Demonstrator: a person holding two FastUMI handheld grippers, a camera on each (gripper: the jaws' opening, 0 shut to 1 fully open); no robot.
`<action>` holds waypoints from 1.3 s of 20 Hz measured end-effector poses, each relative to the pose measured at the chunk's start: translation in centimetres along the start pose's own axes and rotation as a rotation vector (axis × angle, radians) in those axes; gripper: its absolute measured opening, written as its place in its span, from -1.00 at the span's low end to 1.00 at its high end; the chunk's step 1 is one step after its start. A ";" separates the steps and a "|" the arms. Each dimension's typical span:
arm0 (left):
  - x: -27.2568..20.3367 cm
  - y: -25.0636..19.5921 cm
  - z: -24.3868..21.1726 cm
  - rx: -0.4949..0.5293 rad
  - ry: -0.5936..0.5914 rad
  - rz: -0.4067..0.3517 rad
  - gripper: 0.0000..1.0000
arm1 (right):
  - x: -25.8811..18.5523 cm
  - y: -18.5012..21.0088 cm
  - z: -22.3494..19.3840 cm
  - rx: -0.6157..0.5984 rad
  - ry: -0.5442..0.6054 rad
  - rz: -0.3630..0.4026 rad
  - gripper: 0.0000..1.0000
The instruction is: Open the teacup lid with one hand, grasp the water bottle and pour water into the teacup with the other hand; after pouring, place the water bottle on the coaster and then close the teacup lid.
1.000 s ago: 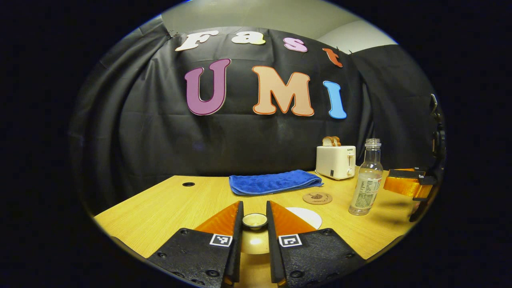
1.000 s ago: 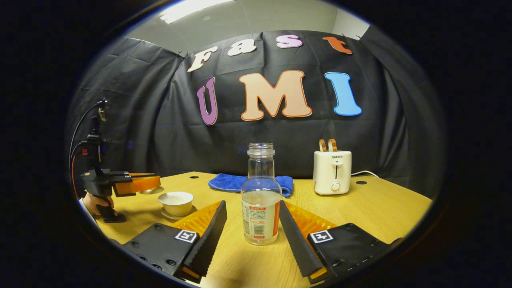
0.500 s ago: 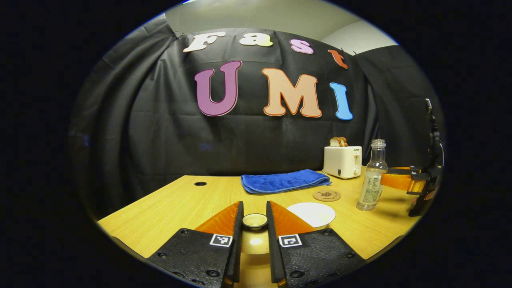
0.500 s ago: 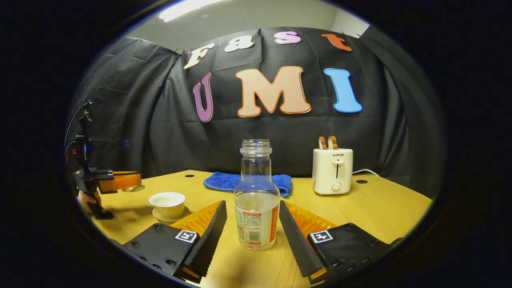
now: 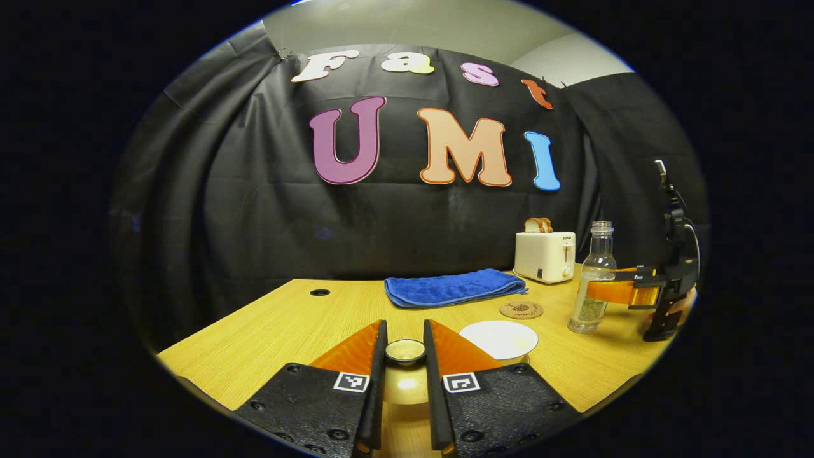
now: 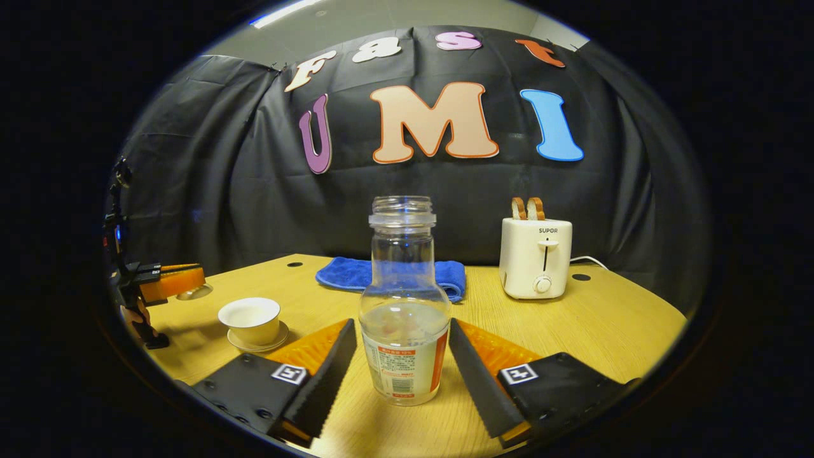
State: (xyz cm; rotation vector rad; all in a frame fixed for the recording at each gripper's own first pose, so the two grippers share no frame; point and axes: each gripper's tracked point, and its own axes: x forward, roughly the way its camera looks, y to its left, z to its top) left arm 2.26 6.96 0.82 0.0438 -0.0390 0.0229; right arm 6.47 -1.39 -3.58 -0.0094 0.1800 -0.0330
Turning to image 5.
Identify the clear glass water bottle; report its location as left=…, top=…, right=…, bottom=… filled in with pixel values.
left=568, top=221, right=617, bottom=335

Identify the black backdrop cloth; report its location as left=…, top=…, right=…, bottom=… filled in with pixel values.
left=108, top=20, right=710, bottom=354

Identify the white teacup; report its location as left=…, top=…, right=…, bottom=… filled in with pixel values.
left=459, top=320, right=539, bottom=366

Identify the white toaster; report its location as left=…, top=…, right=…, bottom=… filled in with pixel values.
left=514, top=231, right=576, bottom=285

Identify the round wooden coaster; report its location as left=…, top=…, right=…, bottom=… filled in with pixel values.
left=499, top=301, right=544, bottom=320

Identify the blue folded towel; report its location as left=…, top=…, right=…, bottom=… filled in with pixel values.
left=384, top=268, right=528, bottom=309

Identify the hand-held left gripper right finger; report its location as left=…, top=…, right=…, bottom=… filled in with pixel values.
left=423, top=319, right=583, bottom=457

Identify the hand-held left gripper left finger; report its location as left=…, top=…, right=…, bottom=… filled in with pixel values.
left=232, top=319, right=389, bottom=458

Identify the white teacup lid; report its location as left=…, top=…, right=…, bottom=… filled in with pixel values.
left=380, top=338, right=431, bottom=406

